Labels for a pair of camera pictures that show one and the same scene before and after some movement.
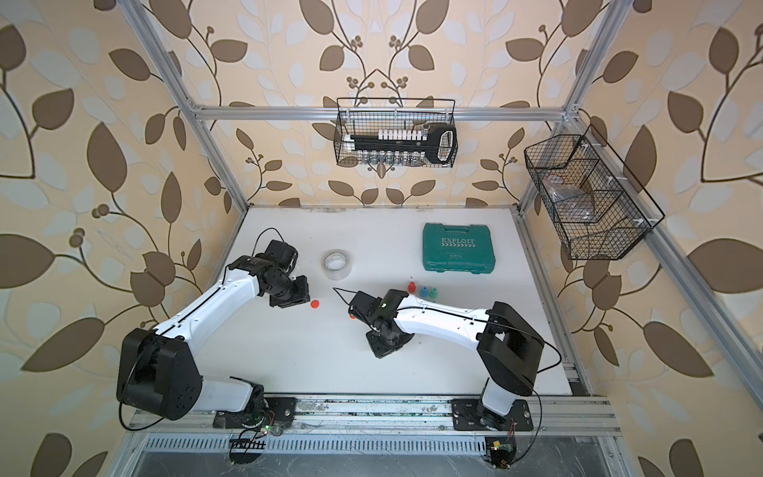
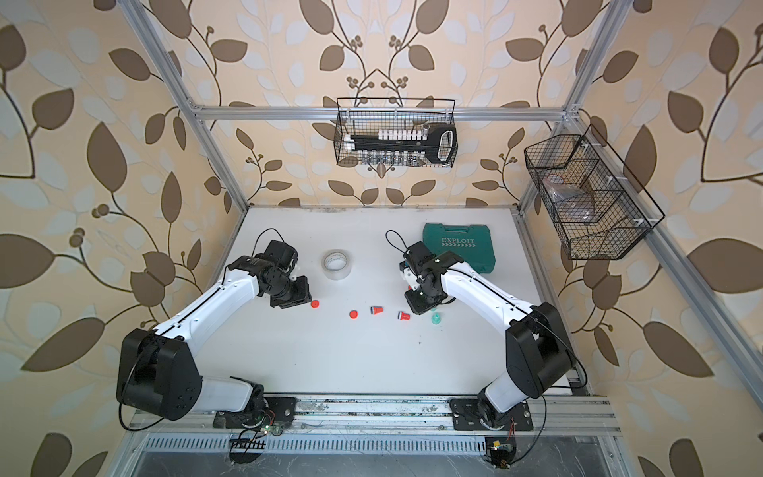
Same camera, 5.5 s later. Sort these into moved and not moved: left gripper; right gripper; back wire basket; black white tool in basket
Moved: right gripper
Not moved: black white tool in basket; left gripper; back wire basket
